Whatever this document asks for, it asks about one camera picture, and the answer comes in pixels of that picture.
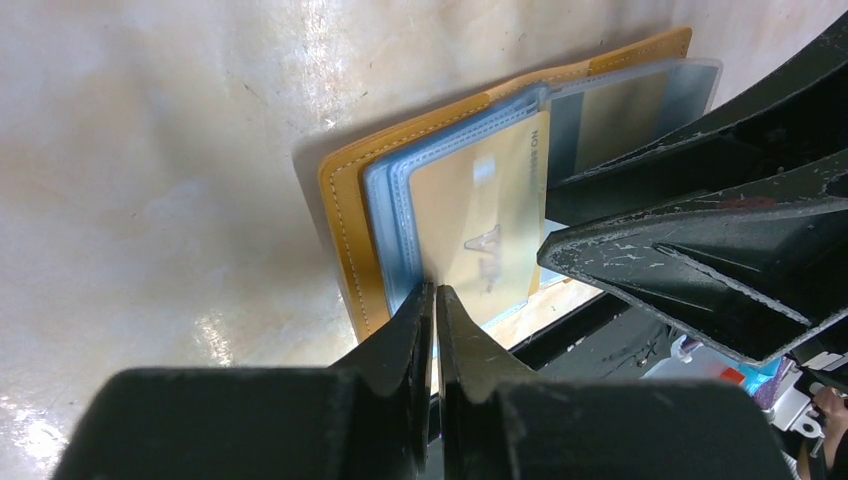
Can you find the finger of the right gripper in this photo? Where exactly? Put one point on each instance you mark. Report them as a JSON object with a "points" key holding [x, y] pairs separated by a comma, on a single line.
{"points": [[782, 143], [752, 271]]}

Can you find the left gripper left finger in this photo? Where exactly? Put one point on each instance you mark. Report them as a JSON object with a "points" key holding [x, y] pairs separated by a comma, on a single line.
{"points": [[366, 416]]}

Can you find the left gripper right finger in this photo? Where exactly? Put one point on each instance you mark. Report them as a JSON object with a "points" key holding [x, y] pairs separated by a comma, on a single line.
{"points": [[502, 420]]}

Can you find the beige card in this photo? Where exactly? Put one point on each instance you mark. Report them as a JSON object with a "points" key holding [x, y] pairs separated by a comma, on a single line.
{"points": [[619, 117]]}

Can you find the tan leather card holder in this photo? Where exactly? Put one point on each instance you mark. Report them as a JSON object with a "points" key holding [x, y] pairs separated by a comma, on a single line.
{"points": [[366, 189]]}

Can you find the person in background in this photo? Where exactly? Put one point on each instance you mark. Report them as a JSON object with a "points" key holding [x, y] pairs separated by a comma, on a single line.
{"points": [[834, 446]]}

